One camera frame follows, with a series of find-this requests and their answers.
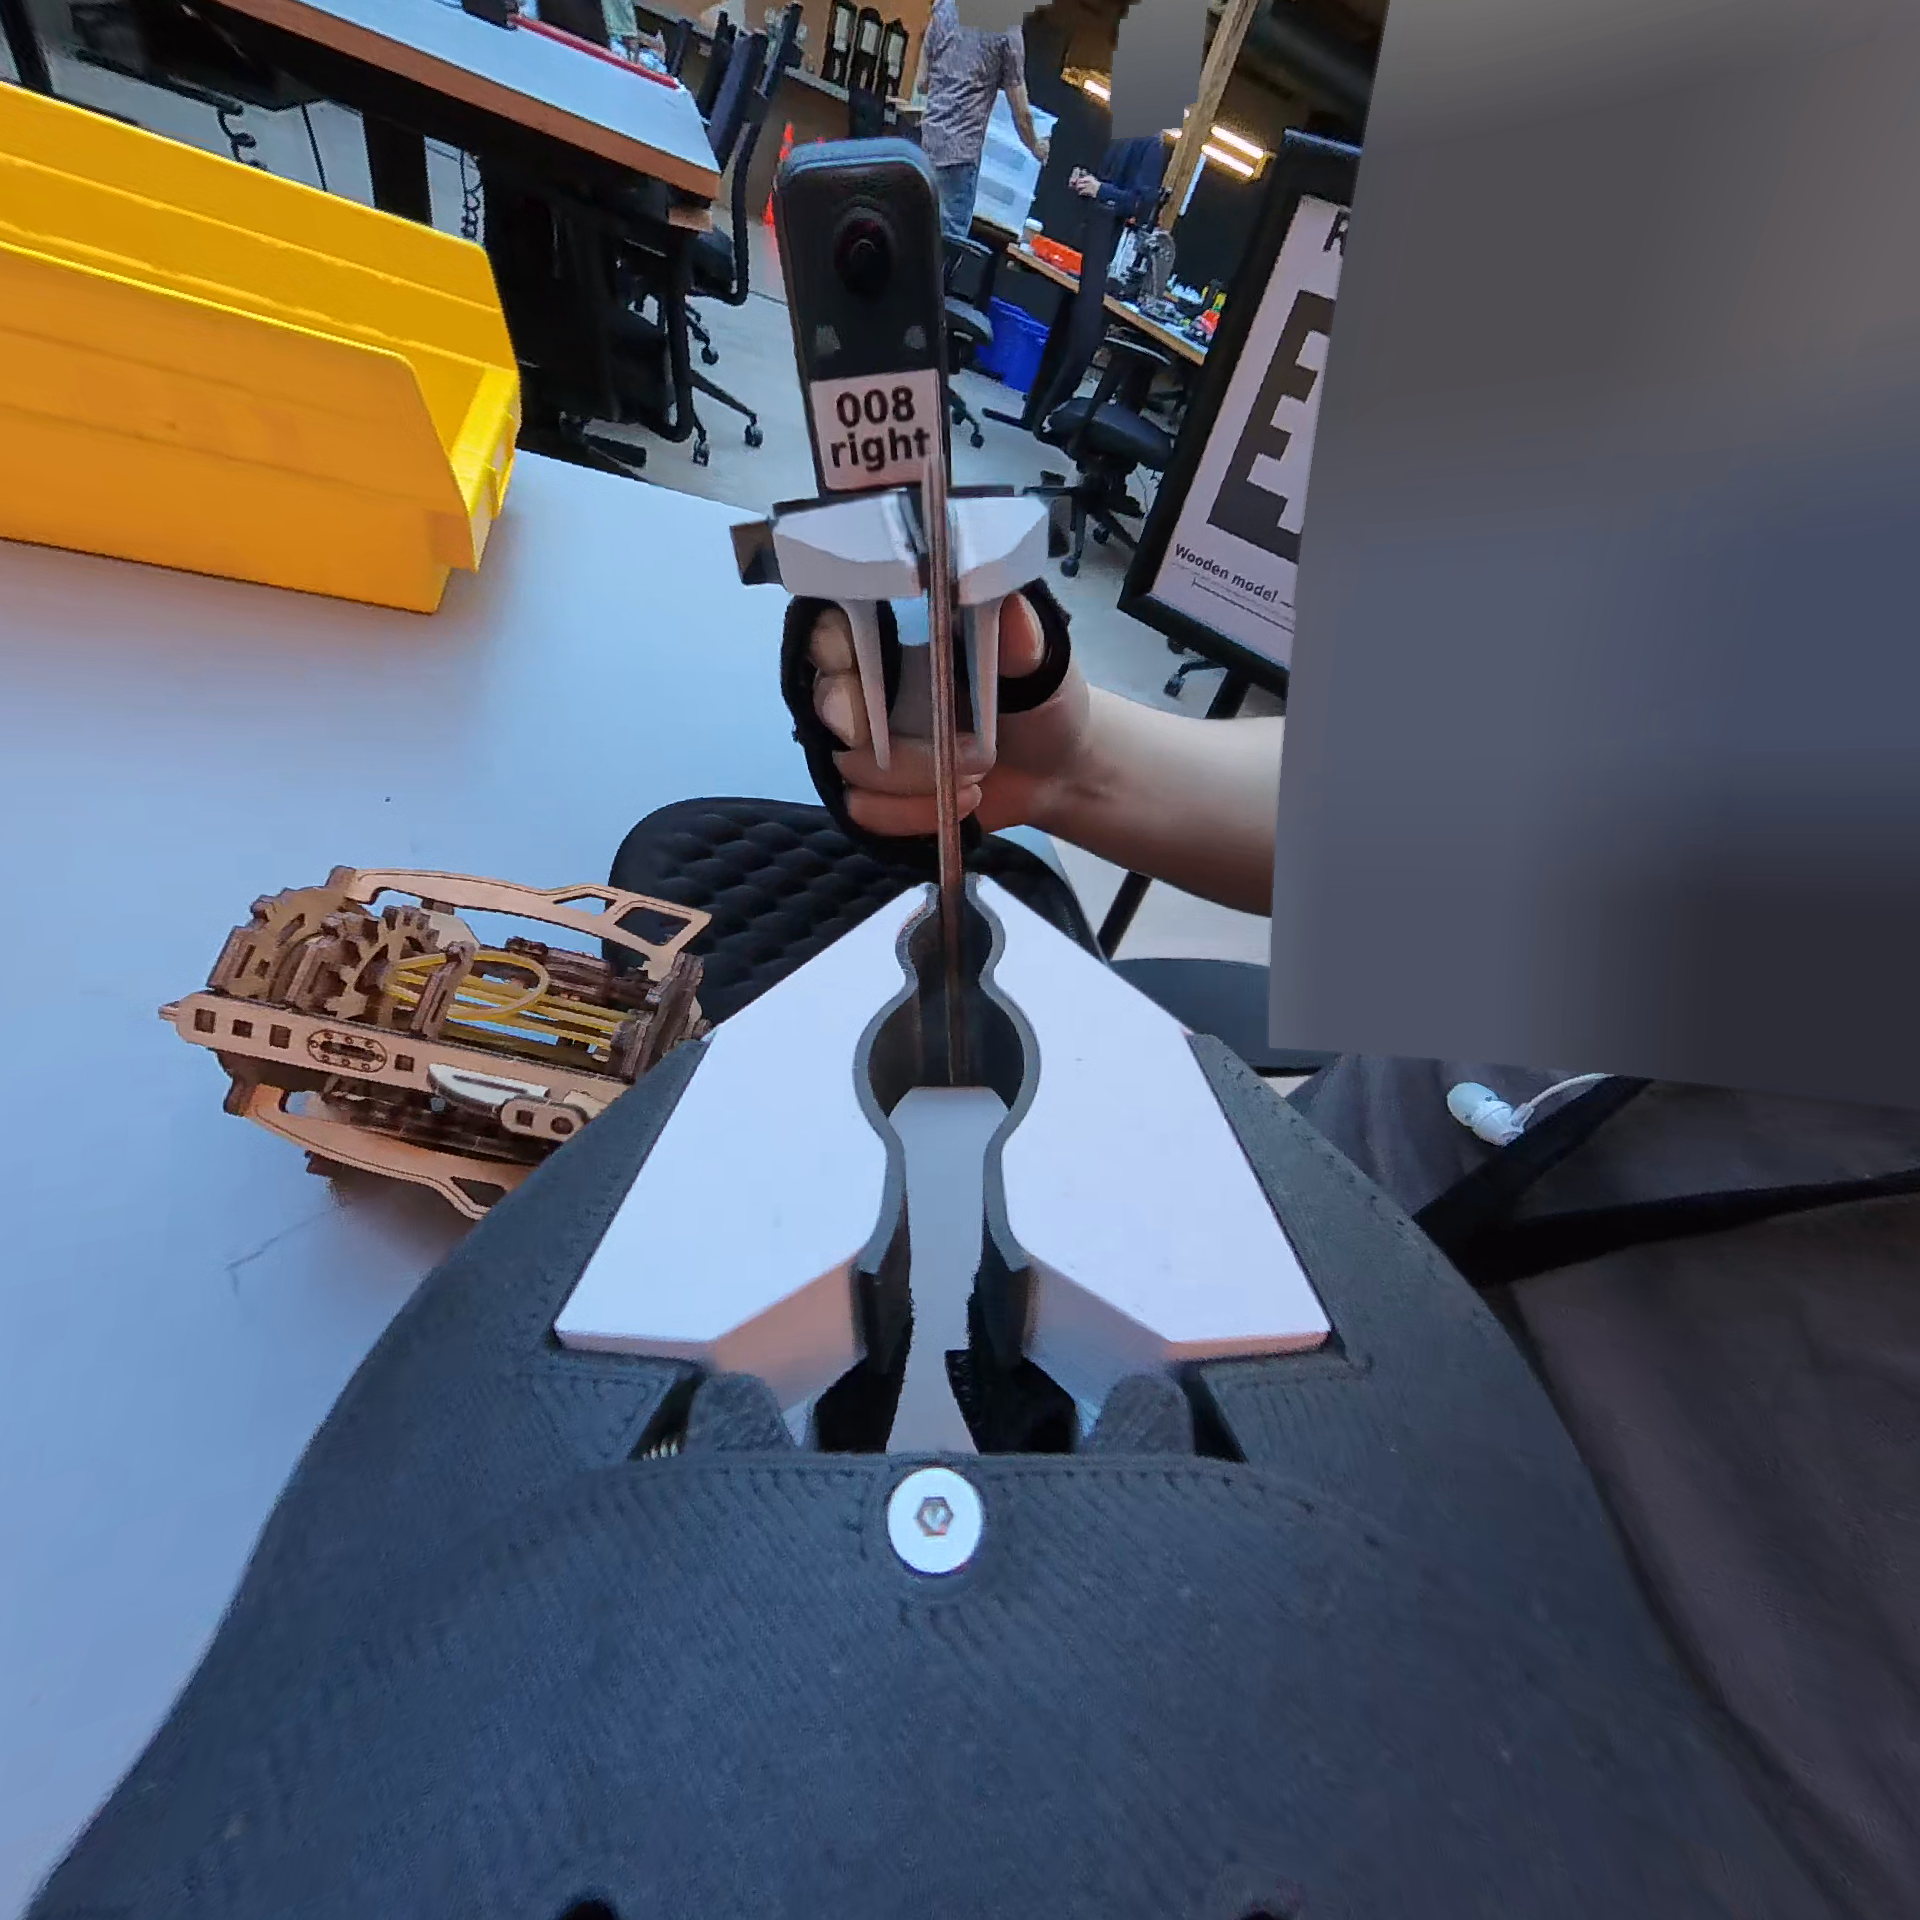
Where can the grey desk with wooden edge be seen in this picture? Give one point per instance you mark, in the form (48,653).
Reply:
(524,60)

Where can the black quilted armrest pad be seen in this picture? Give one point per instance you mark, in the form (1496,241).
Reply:
(750,885)

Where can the yellow plastic storage bin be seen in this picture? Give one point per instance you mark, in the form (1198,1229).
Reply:
(228,378)

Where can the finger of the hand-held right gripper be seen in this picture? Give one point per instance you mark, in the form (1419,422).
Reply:
(846,546)
(999,546)

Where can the thin wooden stick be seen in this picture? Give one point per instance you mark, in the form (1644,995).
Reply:
(944,842)

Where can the wooden post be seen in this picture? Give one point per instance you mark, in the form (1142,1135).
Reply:
(1211,91)

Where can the black framed sign board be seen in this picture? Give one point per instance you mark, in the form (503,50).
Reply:
(1246,451)

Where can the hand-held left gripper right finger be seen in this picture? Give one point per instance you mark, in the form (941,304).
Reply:
(1170,1201)

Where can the person's right hand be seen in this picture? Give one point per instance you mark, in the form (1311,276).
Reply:
(1043,748)

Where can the wooden gear model vehicle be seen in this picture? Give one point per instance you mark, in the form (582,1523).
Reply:
(452,1037)

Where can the black office chair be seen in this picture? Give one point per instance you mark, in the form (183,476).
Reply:
(967,310)
(722,227)
(1117,429)

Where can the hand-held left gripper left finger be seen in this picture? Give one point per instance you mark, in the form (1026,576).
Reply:
(721,1201)

